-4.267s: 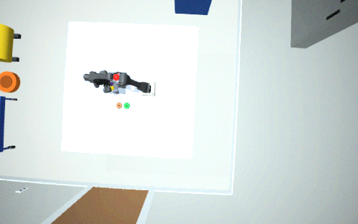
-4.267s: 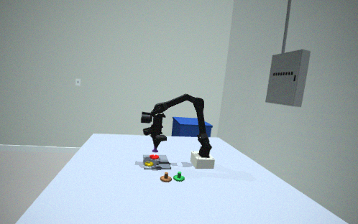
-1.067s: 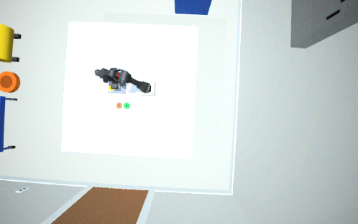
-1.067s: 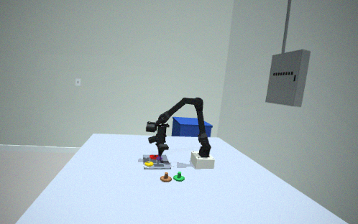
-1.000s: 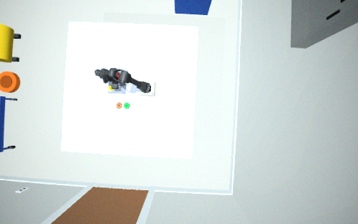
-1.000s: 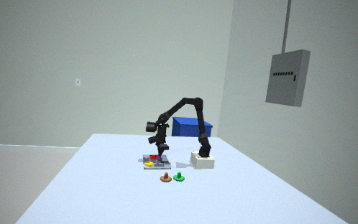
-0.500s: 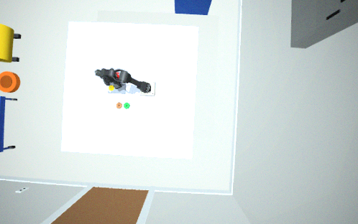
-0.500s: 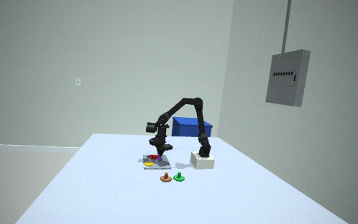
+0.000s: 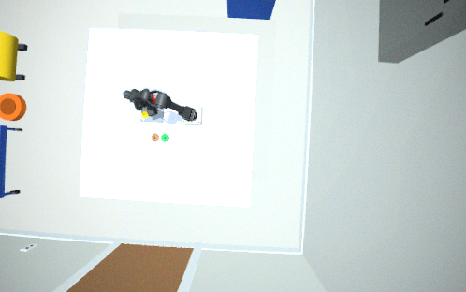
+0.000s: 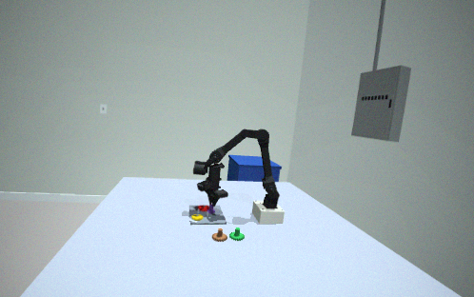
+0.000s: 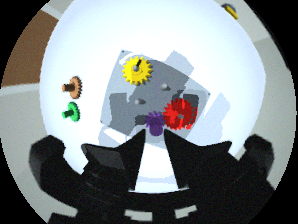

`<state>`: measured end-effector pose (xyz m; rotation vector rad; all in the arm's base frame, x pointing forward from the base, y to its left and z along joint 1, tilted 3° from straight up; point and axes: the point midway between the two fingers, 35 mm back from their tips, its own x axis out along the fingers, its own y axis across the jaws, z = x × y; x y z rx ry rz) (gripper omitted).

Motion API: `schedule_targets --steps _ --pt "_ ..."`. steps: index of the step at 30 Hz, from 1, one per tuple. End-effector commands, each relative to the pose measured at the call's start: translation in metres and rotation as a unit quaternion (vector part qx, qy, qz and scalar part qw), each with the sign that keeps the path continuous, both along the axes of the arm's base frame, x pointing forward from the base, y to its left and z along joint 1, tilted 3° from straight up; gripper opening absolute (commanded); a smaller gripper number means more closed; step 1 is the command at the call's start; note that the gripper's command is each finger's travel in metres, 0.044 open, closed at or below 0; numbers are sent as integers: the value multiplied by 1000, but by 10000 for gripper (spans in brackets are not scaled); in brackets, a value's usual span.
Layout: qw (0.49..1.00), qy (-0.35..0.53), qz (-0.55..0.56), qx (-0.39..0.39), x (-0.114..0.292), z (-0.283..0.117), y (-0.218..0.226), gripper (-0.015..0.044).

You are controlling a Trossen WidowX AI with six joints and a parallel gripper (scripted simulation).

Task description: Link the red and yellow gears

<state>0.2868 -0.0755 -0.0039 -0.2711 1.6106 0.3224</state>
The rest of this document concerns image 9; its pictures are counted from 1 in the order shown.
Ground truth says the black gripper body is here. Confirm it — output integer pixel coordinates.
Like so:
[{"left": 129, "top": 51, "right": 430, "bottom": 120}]
[{"left": 140, "top": 89, "right": 157, "bottom": 116}]

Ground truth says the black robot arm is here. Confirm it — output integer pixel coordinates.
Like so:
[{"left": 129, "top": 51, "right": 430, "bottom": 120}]
[{"left": 123, "top": 89, "right": 197, "bottom": 122}]

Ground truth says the green gear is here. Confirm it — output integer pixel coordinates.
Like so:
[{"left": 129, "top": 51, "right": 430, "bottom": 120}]
[{"left": 160, "top": 133, "right": 169, "bottom": 142}]

